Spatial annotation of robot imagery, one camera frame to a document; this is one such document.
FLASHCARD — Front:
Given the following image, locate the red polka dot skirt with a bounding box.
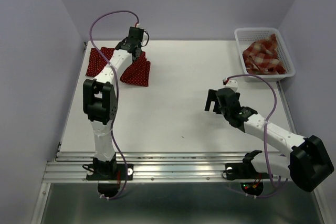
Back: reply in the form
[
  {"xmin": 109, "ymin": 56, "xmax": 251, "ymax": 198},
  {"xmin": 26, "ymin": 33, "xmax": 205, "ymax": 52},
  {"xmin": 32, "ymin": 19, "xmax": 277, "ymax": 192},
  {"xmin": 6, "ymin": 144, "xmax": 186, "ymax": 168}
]
[
  {"xmin": 120, "ymin": 52, "xmax": 151, "ymax": 87},
  {"xmin": 86, "ymin": 47, "xmax": 114, "ymax": 77}
]

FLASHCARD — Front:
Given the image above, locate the red plaid skirt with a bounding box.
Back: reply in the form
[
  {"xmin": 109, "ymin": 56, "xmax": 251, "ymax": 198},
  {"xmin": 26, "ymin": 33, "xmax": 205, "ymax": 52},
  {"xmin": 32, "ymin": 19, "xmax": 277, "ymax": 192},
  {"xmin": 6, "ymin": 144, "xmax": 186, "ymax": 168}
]
[{"xmin": 242, "ymin": 34, "xmax": 286, "ymax": 75}]

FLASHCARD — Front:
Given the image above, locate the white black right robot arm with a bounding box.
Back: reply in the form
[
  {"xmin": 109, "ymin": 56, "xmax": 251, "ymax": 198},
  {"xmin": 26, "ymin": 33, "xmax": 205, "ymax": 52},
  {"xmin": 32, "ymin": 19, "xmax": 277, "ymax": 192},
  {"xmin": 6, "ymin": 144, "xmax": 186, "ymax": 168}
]
[{"xmin": 205, "ymin": 88, "xmax": 334, "ymax": 192}]

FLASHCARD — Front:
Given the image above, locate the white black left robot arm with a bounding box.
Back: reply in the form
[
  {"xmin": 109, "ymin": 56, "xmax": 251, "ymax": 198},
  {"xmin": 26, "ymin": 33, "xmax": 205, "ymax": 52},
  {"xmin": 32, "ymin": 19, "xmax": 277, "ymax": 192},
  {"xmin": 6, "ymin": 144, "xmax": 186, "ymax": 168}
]
[{"xmin": 82, "ymin": 25, "xmax": 151, "ymax": 180}]

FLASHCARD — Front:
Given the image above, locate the white plastic basket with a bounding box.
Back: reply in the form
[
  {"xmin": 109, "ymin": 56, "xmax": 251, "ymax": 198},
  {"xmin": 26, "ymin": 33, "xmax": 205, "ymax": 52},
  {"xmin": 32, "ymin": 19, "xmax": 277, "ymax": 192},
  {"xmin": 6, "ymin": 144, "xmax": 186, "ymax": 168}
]
[{"xmin": 234, "ymin": 27, "xmax": 296, "ymax": 82}]

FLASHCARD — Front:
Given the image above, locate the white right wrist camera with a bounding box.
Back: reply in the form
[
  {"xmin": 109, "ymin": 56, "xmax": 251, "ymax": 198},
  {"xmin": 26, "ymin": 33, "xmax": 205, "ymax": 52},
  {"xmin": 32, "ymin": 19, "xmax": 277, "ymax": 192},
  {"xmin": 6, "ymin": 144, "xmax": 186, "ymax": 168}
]
[{"xmin": 223, "ymin": 79, "xmax": 238, "ymax": 92}]

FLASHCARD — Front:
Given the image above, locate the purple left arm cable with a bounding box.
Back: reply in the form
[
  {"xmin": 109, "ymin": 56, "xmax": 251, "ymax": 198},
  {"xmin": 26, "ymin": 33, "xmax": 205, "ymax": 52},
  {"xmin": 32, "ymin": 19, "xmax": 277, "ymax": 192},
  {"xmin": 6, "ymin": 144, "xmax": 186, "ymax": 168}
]
[{"xmin": 89, "ymin": 10, "xmax": 141, "ymax": 200}]

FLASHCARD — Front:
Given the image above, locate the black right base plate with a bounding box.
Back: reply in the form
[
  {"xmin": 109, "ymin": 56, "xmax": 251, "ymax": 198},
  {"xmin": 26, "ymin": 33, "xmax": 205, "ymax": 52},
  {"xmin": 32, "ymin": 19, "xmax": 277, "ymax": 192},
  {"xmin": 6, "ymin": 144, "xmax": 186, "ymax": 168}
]
[{"xmin": 222, "ymin": 163, "xmax": 269, "ymax": 180}]

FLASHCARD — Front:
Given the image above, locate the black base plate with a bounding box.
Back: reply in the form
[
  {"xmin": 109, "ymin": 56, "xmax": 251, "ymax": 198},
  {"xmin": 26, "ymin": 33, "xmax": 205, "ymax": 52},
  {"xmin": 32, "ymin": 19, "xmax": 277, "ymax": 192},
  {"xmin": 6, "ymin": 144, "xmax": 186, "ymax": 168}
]
[
  {"xmin": 83, "ymin": 163, "xmax": 134, "ymax": 181},
  {"xmin": 222, "ymin": 163, "xmax": 269, "ymax": 180}
]

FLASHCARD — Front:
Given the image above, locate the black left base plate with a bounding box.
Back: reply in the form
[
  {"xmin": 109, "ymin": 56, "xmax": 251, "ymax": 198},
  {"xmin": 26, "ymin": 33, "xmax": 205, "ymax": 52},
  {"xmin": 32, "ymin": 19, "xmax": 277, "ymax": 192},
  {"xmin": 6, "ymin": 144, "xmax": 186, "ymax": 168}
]
[{"xmin": 83, "ymin": 163, "xmax": 134, "ymax": 181}]

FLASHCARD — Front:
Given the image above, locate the aluminium mounting rail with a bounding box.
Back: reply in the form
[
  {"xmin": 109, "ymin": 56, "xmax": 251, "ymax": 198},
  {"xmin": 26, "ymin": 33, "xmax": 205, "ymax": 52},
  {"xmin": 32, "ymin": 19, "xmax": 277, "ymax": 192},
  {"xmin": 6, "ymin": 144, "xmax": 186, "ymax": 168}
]
[{"xmin": 43, "ymin": 151, "xmax": 321, "ymax": 183}]

